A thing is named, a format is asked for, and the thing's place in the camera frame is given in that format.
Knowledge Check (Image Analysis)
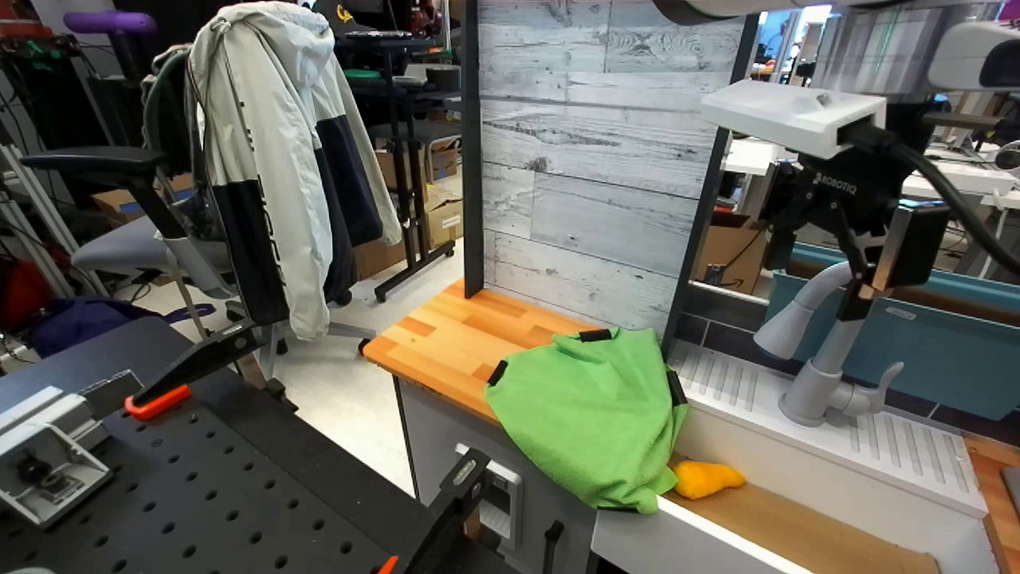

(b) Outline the grey wood backsplash panel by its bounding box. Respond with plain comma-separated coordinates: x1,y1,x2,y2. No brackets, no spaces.
476,0,746,331

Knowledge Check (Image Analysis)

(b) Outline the grey tap faucet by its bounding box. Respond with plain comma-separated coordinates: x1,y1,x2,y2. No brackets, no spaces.
752,263,906,427

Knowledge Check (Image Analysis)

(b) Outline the white and navy jacket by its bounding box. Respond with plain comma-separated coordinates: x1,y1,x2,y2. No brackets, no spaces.
188,0,402,343

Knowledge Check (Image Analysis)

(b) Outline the green cloth bag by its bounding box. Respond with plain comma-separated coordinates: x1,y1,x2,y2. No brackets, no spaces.
485,329,689,513

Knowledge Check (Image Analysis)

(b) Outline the black orange clamp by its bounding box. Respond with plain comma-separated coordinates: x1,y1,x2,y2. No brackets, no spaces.
122,327,259,421

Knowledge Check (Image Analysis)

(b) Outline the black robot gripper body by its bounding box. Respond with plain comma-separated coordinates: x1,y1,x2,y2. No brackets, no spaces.
762,150,950,290

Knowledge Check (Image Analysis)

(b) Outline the yellow sponge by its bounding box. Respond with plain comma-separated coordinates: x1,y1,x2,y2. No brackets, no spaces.
676,459,746,501

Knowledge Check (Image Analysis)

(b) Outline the black perforated workbench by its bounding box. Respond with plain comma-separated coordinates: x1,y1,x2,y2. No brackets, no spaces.
0,369,426,574

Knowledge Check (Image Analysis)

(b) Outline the cardboard box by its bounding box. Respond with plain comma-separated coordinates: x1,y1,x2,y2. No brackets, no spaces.
695,227,768,293

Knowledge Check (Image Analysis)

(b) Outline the teal plastic bin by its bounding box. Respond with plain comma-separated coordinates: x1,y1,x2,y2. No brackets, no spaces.
765,238,1020,427

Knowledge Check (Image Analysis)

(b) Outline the white background table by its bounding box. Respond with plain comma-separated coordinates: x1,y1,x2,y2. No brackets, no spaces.
724,142,1020,238

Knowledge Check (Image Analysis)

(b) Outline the grey office chair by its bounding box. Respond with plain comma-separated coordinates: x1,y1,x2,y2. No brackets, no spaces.
24,46,236,323

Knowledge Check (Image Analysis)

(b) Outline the white kitchen cabinet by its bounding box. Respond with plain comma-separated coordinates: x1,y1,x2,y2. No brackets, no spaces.
398,379,645,574

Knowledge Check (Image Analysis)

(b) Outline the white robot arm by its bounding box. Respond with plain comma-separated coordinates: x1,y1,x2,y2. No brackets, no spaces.
703,0,1020,293

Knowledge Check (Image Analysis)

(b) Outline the silver metal bracket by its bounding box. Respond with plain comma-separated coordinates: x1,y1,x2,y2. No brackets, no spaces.
0,369,141,530

